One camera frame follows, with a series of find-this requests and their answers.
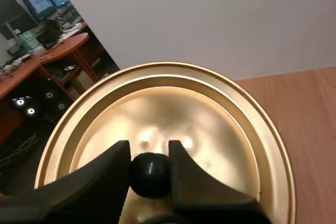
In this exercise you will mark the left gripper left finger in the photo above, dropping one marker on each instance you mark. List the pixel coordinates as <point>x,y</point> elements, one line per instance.
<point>86,192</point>

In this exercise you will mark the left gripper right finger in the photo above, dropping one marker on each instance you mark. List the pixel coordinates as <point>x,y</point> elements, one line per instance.
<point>199,197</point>

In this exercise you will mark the orange wooden office desk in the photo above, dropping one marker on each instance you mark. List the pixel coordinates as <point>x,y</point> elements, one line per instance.
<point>56,51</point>

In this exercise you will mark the black computer tower with lights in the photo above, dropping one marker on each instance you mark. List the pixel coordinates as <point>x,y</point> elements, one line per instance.
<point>36,103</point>

